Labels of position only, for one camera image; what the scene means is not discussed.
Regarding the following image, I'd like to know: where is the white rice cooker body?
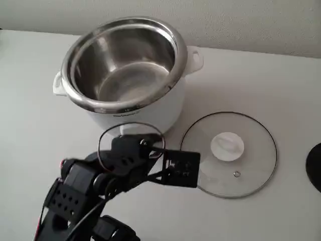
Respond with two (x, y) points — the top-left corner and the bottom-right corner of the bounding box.
(52, 45), (203, 135)

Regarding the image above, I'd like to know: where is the black round stand base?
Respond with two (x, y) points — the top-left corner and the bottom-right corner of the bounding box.
(305, 143), (321, 194)

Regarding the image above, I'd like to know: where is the steel inner cooking pot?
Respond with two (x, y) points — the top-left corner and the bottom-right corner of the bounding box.
(61, 16), (188, 114)

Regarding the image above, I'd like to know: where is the glass lid with white knob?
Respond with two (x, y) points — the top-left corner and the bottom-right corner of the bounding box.
(180, 111), (278, 199)

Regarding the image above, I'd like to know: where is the thick black cable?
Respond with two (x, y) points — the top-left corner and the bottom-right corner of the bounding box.
(66, 193), (113, 241)

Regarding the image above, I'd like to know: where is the thin black wire loop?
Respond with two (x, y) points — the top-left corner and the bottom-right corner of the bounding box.
(98, 122), (167, 174)

